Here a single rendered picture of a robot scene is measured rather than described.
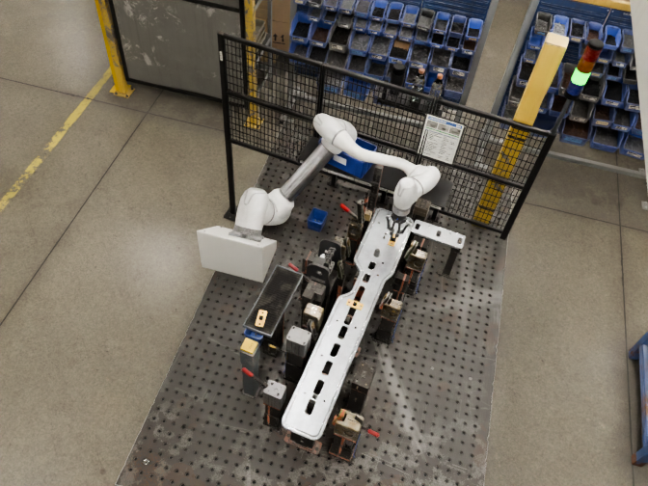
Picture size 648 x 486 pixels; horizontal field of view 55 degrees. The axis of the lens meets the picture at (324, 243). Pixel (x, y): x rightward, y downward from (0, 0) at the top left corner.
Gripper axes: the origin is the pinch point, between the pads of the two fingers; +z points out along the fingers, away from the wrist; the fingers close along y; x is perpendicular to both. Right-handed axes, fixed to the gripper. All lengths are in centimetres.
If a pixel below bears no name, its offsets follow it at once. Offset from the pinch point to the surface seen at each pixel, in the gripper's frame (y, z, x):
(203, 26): 196, 20, -149
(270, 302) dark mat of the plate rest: 39, -11, 72
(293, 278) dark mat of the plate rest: 35, -11, 55
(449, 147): -11, -23, -55
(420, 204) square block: -7.1, -1.4, -26.0
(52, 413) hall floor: 154, 104, 127
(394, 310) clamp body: -14.5, 2.3, 43.3
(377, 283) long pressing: -1.2, 4.5, 29.5
